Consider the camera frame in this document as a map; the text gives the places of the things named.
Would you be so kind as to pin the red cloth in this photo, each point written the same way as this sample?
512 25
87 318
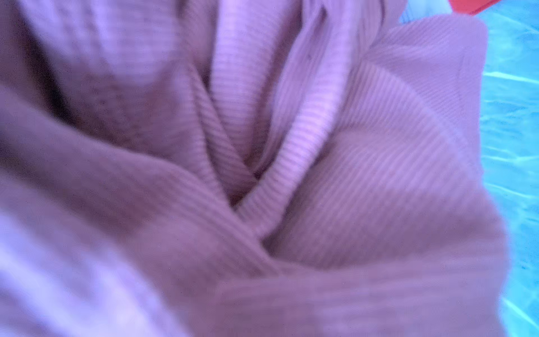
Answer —
471 7

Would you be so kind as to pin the dusty pink ribbed cloth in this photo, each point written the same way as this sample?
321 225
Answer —
245 168

